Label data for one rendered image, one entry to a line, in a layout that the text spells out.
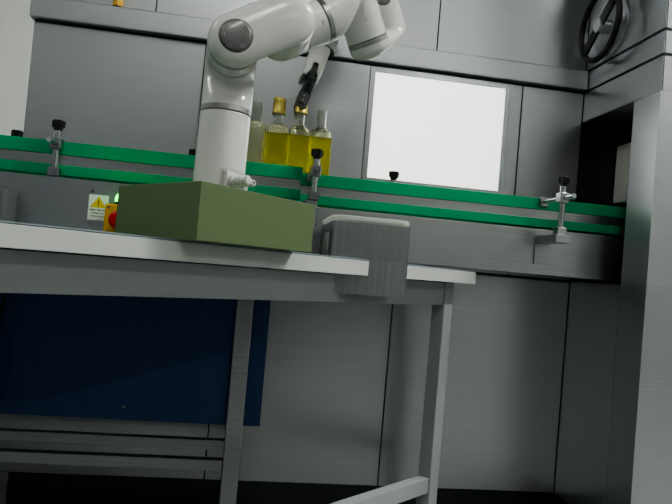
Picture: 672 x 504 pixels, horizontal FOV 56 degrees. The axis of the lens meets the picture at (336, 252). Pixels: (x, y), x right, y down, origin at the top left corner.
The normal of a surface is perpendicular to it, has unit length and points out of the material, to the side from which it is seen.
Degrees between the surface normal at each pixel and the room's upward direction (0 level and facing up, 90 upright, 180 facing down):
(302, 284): 90
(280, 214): 90
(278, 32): 101
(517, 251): 90
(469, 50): 90
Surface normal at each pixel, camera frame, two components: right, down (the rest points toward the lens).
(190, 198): -0.67, -0.07
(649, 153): -0.99, -0.09
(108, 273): 0.73, 0.04
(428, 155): 0.14, -0.01
